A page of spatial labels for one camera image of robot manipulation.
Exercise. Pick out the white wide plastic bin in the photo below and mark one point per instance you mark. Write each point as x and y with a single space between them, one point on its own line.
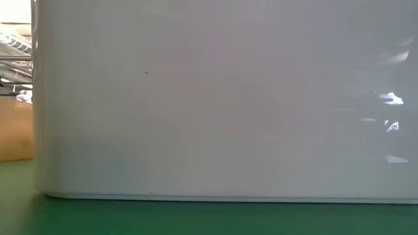
209 98

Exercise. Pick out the green table mat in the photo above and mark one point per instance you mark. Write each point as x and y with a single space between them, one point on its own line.
209 218

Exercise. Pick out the small white rounded object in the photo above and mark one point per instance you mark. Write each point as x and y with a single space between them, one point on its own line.
25 96

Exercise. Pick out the grey metal bars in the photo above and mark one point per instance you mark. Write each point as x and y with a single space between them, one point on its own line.
13 70

